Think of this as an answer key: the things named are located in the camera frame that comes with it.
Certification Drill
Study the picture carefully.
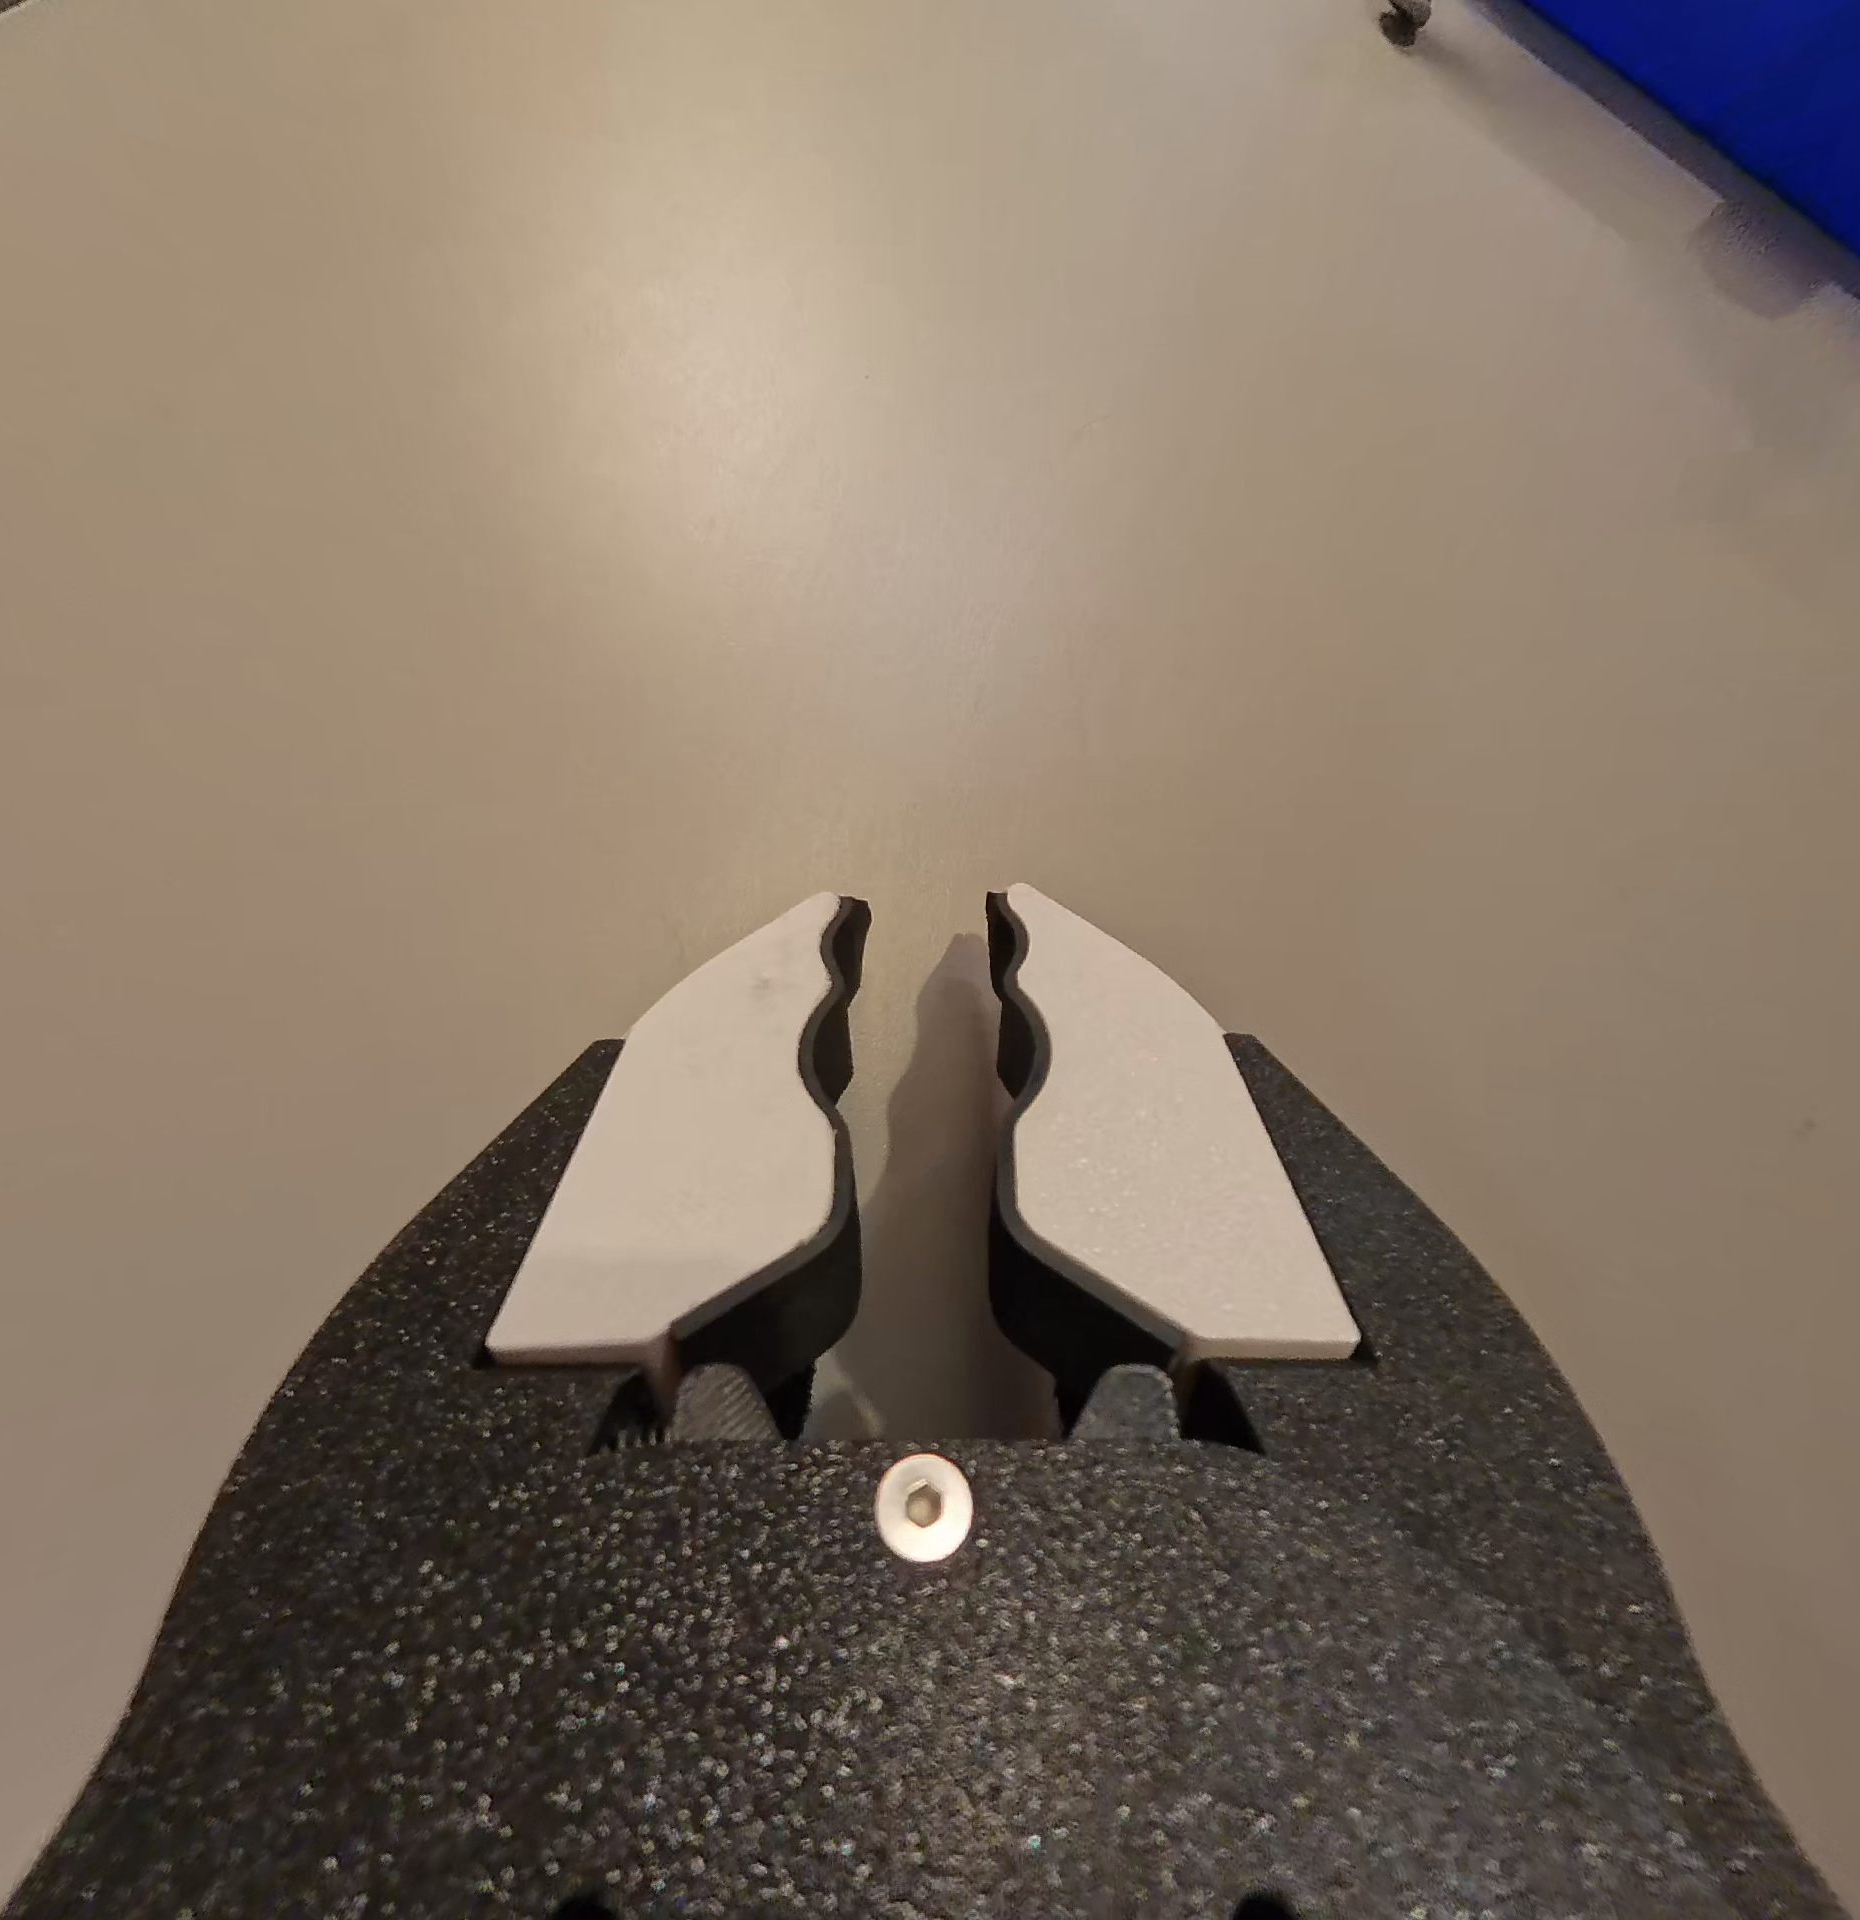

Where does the blue plastic bin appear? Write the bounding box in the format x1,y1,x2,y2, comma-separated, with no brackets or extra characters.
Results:
1483,0,1860,322

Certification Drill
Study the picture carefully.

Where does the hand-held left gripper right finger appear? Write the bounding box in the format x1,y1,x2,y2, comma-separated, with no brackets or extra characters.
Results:
984,881,1361,1440

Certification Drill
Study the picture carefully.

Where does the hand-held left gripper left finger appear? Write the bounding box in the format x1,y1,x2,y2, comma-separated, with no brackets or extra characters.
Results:
481,891,871,1440

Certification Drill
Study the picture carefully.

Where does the white desk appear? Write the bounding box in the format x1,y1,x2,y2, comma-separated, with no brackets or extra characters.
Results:
0,0,1860,1907

